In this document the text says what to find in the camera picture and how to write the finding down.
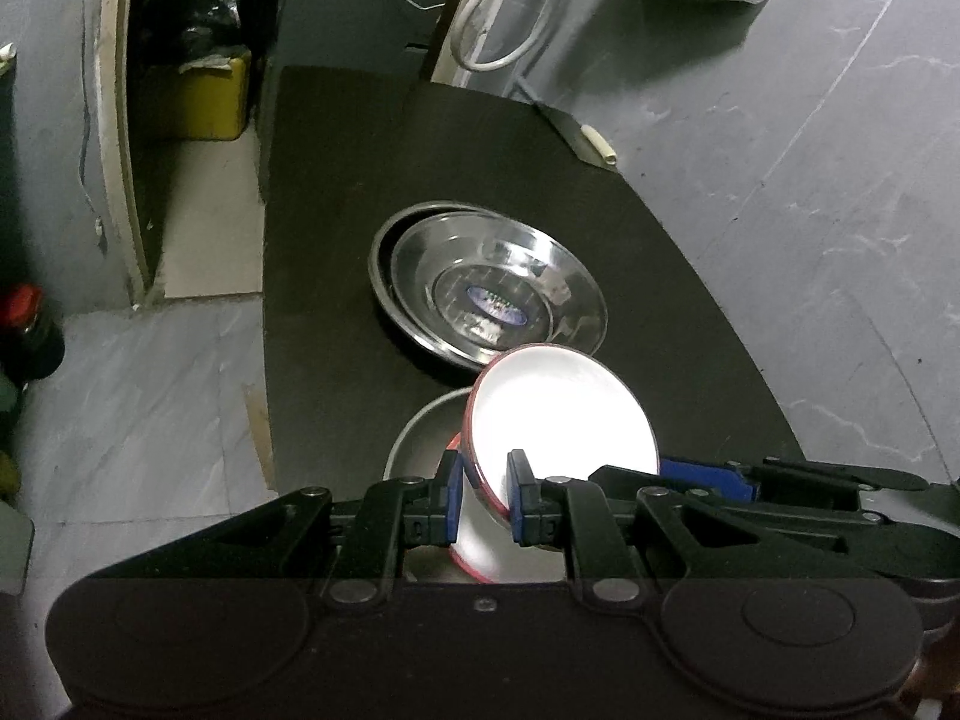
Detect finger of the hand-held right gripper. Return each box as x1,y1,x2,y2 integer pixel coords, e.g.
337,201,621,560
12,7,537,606
589,465,883,539
660,457,931,500

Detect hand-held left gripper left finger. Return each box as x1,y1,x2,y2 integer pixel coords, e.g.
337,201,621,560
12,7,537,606
161,450,466,608

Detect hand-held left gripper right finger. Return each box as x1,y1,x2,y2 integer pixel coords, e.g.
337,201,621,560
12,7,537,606
508,450,890,605

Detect white bowl with red rim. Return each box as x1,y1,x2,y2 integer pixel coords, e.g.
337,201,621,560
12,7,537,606
448,431,563,587

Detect small steel bowl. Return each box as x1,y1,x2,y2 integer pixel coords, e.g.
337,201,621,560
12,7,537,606
382,388,475,482

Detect white plate with red rim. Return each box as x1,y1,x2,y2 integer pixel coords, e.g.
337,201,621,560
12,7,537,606
465,343,662,527

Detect steel plate with blue sticker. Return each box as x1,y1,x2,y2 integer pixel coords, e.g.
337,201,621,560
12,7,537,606
388,212,608,374

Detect large steel plate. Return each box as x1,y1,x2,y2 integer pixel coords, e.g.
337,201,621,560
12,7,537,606
370,200,497,375

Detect dark bottle with red cap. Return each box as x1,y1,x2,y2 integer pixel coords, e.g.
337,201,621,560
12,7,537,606
0,284,66,395

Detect yellow box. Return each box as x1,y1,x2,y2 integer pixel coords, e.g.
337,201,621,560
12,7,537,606
141,49,253,142

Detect dark grey cabinet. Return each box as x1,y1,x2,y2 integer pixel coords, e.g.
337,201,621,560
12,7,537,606
261,0,452,77

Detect cream plastic handle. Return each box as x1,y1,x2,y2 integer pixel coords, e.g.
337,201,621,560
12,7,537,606
584,124,618,165

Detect white hose loop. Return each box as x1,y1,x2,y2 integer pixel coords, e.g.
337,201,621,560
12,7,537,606
450,0,557,74

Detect cream door frame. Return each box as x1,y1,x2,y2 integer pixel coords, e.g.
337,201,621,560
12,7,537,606
96,0,164,310

